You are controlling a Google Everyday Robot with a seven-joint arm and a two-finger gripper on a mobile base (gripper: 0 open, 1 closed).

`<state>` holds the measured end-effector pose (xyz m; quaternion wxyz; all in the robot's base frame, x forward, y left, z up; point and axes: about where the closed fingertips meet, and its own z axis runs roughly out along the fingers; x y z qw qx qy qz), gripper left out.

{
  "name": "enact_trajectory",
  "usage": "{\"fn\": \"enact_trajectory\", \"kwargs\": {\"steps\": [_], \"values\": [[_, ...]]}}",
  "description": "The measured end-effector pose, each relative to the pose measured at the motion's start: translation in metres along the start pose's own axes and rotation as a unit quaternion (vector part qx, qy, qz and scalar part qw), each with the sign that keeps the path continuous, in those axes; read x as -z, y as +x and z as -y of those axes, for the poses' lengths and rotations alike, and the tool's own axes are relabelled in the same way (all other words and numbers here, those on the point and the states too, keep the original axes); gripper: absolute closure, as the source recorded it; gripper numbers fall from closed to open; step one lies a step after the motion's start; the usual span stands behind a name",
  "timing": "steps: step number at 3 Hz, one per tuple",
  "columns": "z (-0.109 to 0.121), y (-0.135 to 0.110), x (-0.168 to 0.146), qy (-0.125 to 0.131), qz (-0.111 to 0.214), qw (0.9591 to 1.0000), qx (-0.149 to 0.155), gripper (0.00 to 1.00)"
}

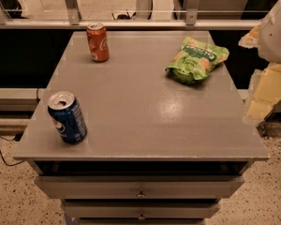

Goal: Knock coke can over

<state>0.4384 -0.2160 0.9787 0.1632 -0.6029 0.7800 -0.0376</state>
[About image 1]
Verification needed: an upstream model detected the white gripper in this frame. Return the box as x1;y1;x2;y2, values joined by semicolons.
238;0;281;126

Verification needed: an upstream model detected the orange coke can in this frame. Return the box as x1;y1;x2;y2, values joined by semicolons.
86;22;110;62

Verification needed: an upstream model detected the blue pepsi can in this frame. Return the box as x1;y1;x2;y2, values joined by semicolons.
48;91;87;143

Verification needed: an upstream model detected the green chip bag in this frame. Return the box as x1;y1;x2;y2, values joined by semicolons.
166;37;229;84

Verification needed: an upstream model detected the grey drawer cabinet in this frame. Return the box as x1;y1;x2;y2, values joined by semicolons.
14;32;268;225

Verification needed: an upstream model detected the lower grey drawer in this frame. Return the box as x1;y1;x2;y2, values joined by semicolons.
62;201;220;220

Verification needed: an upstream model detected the grey drawer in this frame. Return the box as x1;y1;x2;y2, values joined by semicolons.
35;175;244;200
62;201;220;220

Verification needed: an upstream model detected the upper grey drawer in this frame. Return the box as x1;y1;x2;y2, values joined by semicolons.
35;175;244;200

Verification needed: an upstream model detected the metal railing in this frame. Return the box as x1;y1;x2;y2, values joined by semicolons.
0;0;260;30

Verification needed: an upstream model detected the black floor cable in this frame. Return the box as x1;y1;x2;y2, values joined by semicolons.
0;115;25;168

